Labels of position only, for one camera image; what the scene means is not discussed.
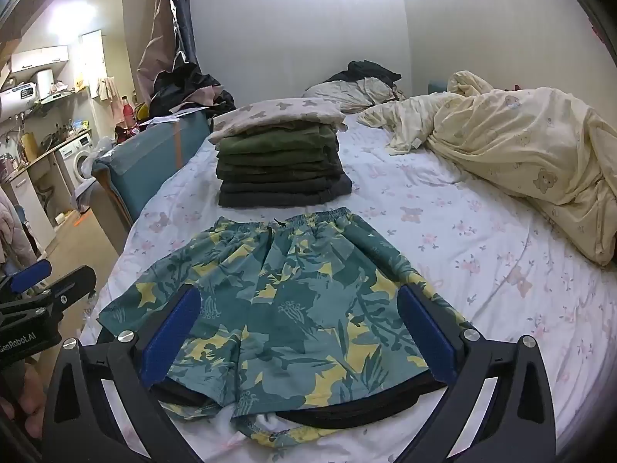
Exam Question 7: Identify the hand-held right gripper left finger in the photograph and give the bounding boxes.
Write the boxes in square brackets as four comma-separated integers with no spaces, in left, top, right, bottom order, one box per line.
[41,284,203,463]

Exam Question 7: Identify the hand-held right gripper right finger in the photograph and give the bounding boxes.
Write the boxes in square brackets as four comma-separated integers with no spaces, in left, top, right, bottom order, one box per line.
[398,282,572,463]

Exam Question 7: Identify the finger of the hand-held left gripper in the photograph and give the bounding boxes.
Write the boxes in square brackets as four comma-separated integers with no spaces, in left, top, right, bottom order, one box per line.
[29,265,98,321]
[0,259,53,296]

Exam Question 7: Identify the green floral short pants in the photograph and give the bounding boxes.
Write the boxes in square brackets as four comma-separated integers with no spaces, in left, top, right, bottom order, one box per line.
[96,206,475,448]

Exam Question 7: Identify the stack of folded dark pants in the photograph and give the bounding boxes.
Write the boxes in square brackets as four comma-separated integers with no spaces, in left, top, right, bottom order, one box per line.
[214,123,354,208]

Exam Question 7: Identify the person's left hand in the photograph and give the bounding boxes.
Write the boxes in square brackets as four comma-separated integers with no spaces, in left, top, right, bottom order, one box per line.
[0,362,49,439]

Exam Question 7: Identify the pink quilted jacket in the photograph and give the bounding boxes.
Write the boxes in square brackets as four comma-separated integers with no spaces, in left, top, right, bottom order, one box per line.
[0,187,38,267]

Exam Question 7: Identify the kitchen counter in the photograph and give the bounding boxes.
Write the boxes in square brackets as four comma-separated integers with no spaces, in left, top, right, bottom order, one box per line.
[0,128,93,252]

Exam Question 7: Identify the floral white bed sheet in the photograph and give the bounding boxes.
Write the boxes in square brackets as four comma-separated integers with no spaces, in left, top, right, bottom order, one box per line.
[79,106,617,463]

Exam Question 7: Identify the white washing machine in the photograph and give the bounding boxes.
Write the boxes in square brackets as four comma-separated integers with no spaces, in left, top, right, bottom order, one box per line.
[54,132,97,196]

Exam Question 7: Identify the white water heater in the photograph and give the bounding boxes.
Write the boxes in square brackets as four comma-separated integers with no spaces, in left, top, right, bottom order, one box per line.
[0,84,40,122]

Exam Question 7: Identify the red bottle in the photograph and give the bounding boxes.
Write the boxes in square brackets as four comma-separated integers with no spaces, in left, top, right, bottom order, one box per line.
[120,95,137,129]

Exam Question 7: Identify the white paper roll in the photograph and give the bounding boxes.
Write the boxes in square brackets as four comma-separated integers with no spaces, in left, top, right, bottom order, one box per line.
[35,68,55,101]

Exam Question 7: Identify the cream bear print duvet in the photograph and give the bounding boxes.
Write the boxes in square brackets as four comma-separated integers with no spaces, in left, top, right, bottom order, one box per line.
[357,70,617,267]

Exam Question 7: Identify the pile of dark clothes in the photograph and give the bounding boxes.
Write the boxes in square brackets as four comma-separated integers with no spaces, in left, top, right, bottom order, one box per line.
[148,62,237,122]

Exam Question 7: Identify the grey white pillow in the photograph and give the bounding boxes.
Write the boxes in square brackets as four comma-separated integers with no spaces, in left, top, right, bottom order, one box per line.
[303,77,401,113]

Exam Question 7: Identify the hanging beige fabric cover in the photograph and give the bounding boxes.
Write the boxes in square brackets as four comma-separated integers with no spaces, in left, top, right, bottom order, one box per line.
[137,0,198,102]

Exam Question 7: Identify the black clothing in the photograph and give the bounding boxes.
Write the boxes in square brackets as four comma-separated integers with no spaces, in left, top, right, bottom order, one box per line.
[323,60,402,85]

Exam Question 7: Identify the black strap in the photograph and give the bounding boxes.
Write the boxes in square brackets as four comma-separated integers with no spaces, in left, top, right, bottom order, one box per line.
[153,375,450,431]

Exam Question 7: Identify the white wall cabinet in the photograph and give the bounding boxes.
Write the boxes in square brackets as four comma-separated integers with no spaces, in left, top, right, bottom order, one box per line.
[10,45,71,76]

